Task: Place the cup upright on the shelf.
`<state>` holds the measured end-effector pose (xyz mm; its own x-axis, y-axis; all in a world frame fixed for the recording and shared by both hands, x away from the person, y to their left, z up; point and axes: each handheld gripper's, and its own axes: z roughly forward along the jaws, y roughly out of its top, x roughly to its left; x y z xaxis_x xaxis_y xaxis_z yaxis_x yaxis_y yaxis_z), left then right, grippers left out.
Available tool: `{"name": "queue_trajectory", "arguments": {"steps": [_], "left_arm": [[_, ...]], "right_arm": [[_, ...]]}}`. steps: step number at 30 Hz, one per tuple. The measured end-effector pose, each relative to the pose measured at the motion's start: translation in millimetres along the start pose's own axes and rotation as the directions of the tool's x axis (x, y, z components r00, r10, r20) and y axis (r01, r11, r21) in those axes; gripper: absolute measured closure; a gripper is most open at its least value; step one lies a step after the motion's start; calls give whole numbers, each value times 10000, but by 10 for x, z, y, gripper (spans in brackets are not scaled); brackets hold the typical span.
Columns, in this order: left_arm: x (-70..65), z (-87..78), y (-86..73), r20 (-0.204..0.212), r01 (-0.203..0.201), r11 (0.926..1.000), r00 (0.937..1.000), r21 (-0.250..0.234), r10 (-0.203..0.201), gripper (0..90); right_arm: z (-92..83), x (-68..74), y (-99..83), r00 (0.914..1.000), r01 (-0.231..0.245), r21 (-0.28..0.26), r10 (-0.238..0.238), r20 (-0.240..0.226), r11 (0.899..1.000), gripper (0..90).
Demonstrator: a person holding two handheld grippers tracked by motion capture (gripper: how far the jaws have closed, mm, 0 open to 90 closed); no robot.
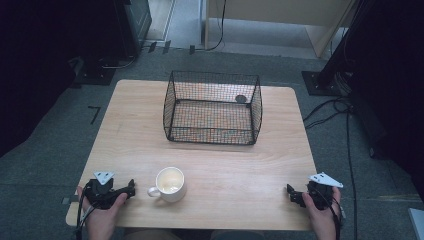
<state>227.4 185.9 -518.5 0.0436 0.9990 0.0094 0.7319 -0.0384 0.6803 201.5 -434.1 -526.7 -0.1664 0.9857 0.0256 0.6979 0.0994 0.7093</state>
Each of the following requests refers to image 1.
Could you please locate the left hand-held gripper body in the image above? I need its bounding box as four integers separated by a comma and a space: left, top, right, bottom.
83, 170, 130, 211

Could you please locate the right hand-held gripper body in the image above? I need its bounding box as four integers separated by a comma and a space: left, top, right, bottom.
301, 171, 344, 211

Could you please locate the white ceramic mug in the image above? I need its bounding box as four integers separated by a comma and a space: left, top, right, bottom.
147, 166, 187, 204

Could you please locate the black wire mesh basket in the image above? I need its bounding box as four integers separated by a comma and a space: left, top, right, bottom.
162, 69, 264, 146

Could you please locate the person's left hand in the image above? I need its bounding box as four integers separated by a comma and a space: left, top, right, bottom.
76, 185, 129, 240

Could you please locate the person's right hand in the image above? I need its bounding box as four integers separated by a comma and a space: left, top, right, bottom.
301, 186, 343, 240

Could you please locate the white flat object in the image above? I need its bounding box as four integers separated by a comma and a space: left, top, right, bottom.
407, 207, 424, 240

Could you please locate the black metal stand base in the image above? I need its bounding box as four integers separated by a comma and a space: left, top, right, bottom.
301, 69, 353, 98

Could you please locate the black cabinet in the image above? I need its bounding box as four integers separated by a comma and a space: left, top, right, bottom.
111, 0, 153, 61

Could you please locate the light wooden furniture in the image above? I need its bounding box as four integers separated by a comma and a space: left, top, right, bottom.
203, 0, 357, 58

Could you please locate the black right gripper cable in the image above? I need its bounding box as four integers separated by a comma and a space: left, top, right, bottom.
324, 194, 346, 240

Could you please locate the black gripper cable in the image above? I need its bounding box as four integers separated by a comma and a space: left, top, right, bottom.
324, 194, 346, 240
75, 185, 97, 240

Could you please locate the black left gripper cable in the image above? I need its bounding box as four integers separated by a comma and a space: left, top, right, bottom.
75, 185, 97, 240

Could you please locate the black floor cable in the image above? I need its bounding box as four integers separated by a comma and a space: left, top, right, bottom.
302, 95, 359, 240

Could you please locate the black flat base plate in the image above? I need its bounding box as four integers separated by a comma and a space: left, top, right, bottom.
71, 58, 118, 87

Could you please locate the black hanging cable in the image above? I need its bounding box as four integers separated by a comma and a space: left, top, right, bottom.
194, 0, 228, 52

